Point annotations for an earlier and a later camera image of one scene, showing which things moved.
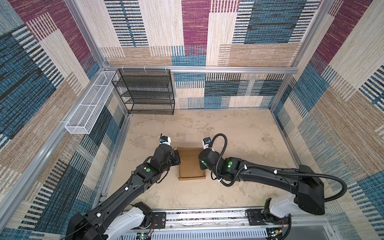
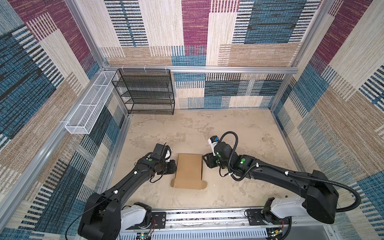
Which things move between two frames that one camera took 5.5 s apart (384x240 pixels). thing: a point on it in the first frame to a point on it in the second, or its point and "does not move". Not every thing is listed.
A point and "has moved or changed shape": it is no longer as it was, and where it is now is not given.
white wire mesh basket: [83, 120] does not move
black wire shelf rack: [146, 91] does not move
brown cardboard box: [189, 168] has moved or changed shape
